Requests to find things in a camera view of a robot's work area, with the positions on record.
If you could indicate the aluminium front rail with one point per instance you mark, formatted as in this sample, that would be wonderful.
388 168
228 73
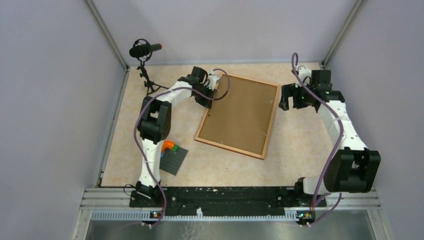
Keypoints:
112 203

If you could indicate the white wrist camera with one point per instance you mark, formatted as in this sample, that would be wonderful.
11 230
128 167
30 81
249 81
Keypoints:
212 81
304 74

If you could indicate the grey lego baseplate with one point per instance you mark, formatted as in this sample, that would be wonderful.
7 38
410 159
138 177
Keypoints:
172 160

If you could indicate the black microphone tripod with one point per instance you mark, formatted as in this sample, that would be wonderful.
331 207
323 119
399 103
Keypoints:
151 87

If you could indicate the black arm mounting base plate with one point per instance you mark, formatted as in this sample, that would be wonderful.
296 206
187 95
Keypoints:
242 201

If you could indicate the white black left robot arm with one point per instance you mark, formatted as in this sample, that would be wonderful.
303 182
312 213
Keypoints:
155 120

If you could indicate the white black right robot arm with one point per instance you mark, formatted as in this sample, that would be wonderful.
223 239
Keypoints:
351 166

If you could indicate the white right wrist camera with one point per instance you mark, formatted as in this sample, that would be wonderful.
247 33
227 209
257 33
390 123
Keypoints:
304 74

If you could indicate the green lego brick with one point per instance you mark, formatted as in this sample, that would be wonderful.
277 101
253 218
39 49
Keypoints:
175 148

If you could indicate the orange curved lego piece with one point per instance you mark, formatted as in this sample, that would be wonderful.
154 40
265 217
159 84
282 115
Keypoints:
168 145

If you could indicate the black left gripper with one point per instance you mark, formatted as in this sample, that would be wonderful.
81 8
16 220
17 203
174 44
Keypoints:
206 103

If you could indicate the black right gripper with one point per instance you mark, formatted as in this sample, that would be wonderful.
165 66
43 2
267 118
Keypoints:
292 90

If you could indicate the red wooden photo frame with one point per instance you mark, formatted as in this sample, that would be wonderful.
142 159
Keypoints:
242 121

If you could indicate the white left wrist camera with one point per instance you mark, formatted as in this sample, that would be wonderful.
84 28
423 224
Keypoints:
212 81

